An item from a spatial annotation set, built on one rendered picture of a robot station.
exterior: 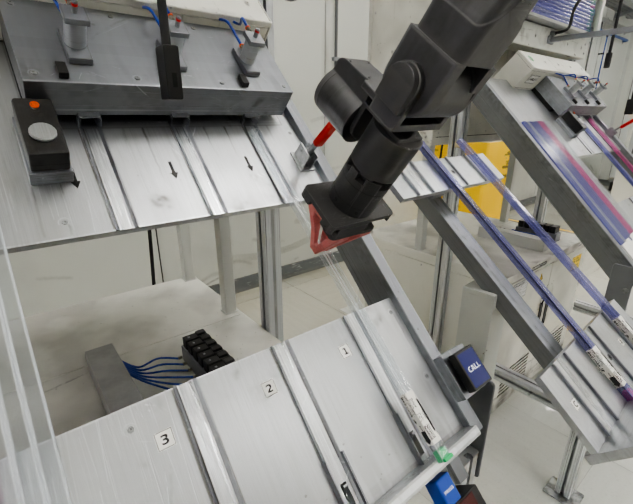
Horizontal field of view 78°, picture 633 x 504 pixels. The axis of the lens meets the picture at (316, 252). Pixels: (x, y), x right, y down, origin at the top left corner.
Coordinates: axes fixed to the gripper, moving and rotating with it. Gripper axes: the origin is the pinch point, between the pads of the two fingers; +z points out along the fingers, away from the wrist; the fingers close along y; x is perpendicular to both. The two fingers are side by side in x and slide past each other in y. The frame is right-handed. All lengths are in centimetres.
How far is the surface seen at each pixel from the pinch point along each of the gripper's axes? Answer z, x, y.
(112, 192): 0.0, -13.5, 22.1
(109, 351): 44, -13, 22
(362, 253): 2.1, 2.0, -8.0
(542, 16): -20, -47, -109
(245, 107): -4.0, -23.5, 1.2
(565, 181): 0, 0, -85
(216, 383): 2.6, 10.8, 19.3
